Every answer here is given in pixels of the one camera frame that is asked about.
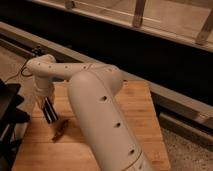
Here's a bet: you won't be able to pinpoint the black chair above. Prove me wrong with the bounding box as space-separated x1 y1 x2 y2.
0 79 30 171

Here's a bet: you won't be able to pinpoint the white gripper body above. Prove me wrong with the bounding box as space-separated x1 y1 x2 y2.
35 78 54 97

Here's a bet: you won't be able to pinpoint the black striped eraser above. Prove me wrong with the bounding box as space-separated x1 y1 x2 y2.
42 97 58 124

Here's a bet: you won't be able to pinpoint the black cables on floor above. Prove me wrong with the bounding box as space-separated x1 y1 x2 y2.
4 46 43 83

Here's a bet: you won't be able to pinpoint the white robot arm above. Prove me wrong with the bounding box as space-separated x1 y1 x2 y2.
27 54 154 171

